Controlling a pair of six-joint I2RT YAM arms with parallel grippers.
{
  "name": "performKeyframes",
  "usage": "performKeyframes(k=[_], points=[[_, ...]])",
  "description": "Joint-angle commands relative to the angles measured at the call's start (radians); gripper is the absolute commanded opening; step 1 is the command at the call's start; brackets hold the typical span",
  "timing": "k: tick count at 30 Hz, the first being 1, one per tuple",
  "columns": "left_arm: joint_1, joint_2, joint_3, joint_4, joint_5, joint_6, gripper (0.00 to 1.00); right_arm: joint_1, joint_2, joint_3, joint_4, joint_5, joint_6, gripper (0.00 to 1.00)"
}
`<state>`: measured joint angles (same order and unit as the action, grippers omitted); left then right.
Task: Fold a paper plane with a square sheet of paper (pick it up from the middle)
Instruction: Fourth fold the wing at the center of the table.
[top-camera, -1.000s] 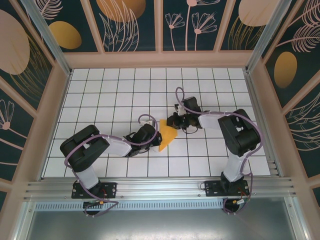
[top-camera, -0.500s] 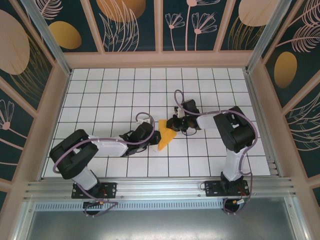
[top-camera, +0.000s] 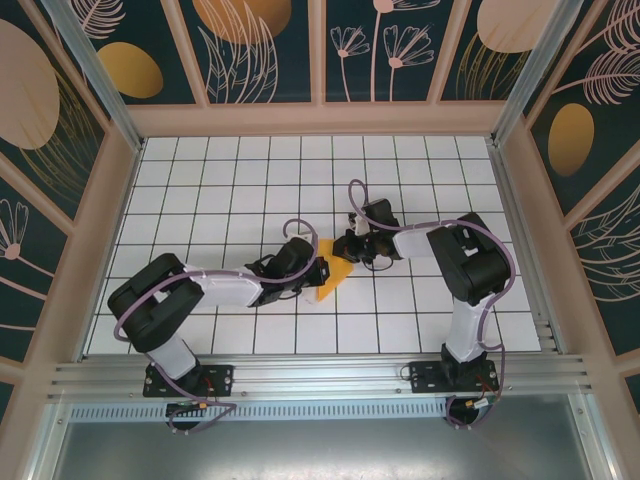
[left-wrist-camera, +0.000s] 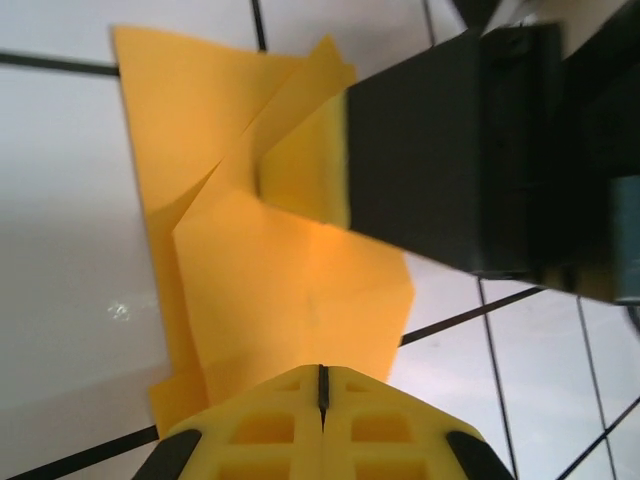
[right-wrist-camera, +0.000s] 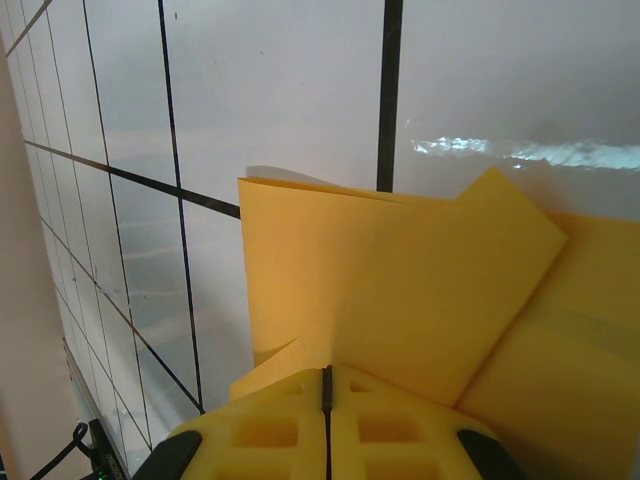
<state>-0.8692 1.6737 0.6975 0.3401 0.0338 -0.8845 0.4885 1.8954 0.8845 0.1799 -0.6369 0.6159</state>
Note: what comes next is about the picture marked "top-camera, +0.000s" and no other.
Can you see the yellow cloth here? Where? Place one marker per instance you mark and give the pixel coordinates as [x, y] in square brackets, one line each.
[335, 280]

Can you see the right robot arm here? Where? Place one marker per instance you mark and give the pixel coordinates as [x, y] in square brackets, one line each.
[475, 270]

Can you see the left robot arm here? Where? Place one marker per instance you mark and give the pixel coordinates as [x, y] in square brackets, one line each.
[225, 290]

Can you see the grey metal plate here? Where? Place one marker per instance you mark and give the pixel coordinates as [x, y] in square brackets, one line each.
[320, 450]

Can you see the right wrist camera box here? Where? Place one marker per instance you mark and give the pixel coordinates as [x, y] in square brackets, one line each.
[361, 225]

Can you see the aluminium mounting rail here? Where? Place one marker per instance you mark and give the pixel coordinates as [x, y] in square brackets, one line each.
[320, 375]

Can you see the aluminium side rail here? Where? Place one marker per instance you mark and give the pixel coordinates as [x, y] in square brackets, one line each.
[515, 225]

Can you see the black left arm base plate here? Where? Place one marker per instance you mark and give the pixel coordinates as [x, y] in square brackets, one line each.
[220, 375]

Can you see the wall panel with pink flowers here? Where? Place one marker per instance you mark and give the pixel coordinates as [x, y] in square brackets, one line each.
[400, 50]

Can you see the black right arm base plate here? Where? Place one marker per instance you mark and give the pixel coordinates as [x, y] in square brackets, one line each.
[425, 375]

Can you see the aluminium corner post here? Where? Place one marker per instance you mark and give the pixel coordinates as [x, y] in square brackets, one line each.
[100, 85]
[530, 75]

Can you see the wall panel with feather outlines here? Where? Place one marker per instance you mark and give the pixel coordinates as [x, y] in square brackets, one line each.
[570, 140]

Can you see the wall panel with leaf outlines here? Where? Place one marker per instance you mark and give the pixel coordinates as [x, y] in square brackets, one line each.
[250, 50]

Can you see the wall panel with beige oval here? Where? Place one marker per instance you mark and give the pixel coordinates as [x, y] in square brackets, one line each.
[500, 30]

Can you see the wall panel with pink leaves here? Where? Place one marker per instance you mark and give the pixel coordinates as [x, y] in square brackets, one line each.
[610, 260]

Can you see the wall panel with orange oval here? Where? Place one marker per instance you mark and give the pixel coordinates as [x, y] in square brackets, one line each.
[130, 70]

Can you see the wall panel with tulip outline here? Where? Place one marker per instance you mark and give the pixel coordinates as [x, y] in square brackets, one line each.
[20, 260]

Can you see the wall panel with beige circle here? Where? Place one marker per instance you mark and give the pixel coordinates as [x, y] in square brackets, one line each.
[30, 85]

